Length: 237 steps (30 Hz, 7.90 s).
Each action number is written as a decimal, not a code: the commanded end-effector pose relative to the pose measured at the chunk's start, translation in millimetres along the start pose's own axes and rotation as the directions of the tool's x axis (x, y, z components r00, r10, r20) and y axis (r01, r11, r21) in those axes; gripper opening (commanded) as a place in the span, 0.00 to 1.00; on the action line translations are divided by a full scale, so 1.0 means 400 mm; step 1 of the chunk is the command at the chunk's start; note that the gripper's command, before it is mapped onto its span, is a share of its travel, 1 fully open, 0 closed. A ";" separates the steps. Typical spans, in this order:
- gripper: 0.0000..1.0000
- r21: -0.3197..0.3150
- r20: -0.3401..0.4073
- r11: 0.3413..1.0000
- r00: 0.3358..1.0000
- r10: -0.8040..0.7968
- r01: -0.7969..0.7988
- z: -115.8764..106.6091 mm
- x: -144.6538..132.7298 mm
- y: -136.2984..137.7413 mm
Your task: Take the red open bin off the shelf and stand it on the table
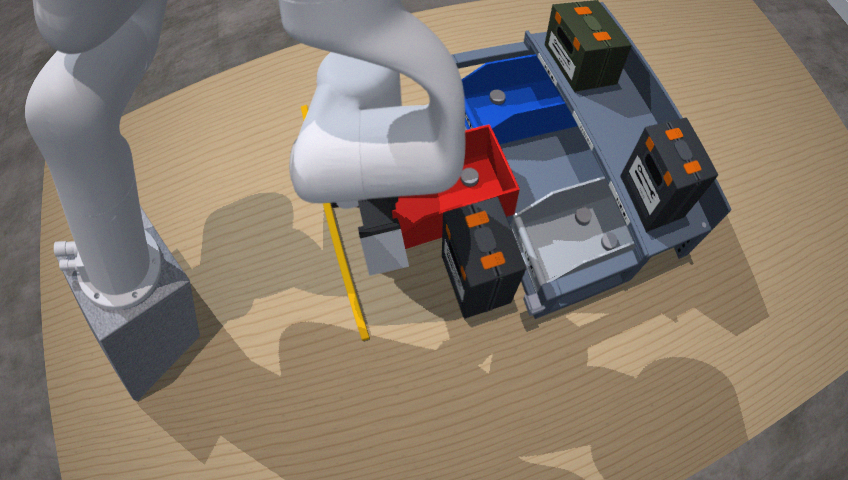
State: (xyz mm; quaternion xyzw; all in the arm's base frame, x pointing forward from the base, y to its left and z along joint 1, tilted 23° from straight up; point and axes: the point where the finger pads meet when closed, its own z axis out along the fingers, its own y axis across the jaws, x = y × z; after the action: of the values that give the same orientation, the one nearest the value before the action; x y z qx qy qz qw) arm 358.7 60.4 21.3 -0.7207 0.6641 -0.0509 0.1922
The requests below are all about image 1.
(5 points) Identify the blue open bin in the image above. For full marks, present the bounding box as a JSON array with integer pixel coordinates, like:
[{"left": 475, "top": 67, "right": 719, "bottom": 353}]
[{"left": 461, "top": 54, "right": 578, "bottom": 144}]

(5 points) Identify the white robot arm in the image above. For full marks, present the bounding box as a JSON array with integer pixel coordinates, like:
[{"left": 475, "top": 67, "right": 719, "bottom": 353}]
[{"left": 25, "top": 0, "right": 465, "bottom": 310}]

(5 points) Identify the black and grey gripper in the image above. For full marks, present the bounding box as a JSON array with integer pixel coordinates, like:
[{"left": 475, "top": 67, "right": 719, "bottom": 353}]
[{"left": 331, "top": 197, "right": 399, "bottom": 219}]

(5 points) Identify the red bin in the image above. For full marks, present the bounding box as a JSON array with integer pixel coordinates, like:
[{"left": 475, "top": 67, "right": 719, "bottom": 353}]
[{"left": 392, "top": 124, "right": 520, "bottom": 249}]

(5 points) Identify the olive green tool case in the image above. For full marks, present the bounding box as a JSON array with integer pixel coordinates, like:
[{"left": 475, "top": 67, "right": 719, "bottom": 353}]
[{"left": 545, "top": 0, "right": 632, "bottom": 92}]

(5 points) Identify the yellow bar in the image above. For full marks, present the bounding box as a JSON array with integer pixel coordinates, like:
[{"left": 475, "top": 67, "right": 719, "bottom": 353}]
[{"left": 301, "top": 105, "right": 370, "bottom": 341}]

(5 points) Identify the grey open bin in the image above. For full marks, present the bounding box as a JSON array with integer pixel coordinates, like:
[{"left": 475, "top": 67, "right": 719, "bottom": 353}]
[{"left": 514, "top": 177, "right": 636, "bottom": 292}]

